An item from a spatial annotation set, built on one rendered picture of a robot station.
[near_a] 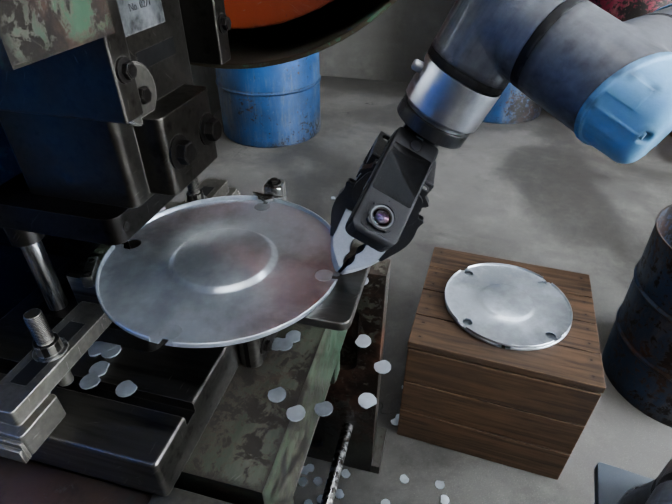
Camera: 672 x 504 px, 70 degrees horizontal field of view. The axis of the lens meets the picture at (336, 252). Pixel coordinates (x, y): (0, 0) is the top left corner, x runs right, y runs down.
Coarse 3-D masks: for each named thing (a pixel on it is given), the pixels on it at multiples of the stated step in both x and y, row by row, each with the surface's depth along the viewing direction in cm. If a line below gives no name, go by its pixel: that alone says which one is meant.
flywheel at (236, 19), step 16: (224, 0) 74; (240, 0) 73; (256, 0) 73; (272, 0) 72; (288, 0) 71; (304, 0) 71; (320, 0) 70; (240, 16) 74; (256, 16) 74; (272, 16) 73; (288, 16) 73
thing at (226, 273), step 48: (144, 240) 62; (192, 240) 61; (240, 240) 61; (288, 240) 62; (96, 288) 54; (144, 288) 55; (192, 288) 54; (240, 288) 55; (288, 288) 55; (144, 336) 48; (192, 336) 49; (240, 336) 49
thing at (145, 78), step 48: (144, 0) 44; (144, 48) 45; (144, 96) 43; (192, 96) 49; (48, 144) 46; (96, 144) 44; (144, 144) 46; (192, 144) 48; (48, 192) 50; (96, 192) 48; (144, 192) 48
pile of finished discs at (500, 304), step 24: (480, 264) 126; (504, 264) 126; (456, 288) 119; (480, 288) 119; (504, 288) 118; (528, 288) 119; (552, 288) 119; (456, 312) 112; (480, 312) 112; (504, 312) 111; (528, 312) 111; (552, 312) 112; (480, 336) 106; (504, 336) 106; (528, 336) 106; (552, 336) 107
